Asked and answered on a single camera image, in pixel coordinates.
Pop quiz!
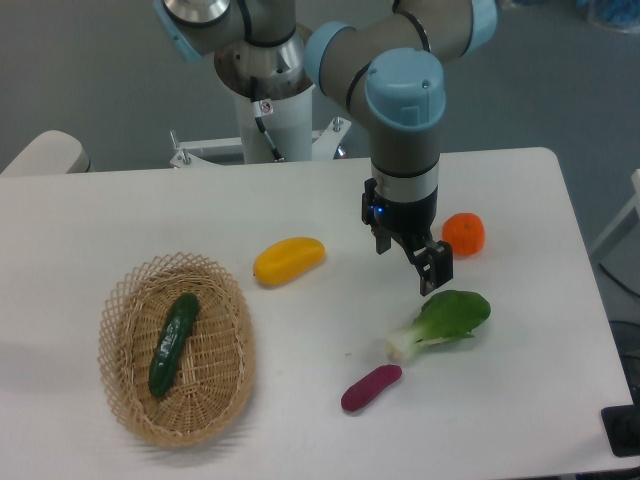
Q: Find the green bok choy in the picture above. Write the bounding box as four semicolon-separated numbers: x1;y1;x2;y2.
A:
385;290;491;363

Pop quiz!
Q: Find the white chair back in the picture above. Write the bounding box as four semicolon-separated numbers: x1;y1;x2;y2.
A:
1;130;93;178

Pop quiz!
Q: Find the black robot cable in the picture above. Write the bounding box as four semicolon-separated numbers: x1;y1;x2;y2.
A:
248;75;286;164

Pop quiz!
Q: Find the white furniture at right edge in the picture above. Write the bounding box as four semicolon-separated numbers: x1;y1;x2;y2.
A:
588;170;639;257

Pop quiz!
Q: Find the orange tangerine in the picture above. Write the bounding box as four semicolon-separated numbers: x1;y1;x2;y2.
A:
442;212;486;256

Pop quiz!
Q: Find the yellow mango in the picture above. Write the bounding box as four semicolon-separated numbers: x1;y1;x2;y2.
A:
253;237;326;287

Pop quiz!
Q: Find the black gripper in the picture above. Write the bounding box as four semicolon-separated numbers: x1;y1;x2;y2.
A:
362;178;453;296

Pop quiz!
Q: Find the green cucumber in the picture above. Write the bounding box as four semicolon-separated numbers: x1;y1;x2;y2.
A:
148;292;200;398

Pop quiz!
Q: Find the black table cable port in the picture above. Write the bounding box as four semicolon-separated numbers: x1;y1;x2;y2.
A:
601;405;639;458

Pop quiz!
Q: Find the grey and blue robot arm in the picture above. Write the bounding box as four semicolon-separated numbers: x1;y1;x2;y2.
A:
153;1;497;294

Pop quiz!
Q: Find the woven wicker basket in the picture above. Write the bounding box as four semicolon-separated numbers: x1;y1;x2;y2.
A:
98;253;256;447

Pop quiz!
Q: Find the purple sweet potato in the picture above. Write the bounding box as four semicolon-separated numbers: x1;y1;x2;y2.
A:
340;364;403;413

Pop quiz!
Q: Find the blue object top right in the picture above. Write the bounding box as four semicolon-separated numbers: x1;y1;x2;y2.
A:
587;0;639;34

